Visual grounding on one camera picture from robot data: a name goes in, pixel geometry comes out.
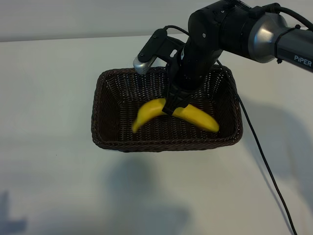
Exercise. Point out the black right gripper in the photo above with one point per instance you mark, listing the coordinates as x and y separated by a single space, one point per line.
193 68

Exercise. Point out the yellow banana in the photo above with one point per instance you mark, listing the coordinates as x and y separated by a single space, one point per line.
151 109

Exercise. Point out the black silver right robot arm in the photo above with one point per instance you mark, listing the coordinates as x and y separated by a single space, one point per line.
244 27

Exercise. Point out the dark brown woven basket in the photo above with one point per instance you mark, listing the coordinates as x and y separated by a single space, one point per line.
110 110

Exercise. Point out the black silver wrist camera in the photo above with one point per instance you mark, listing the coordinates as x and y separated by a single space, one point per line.
151 54

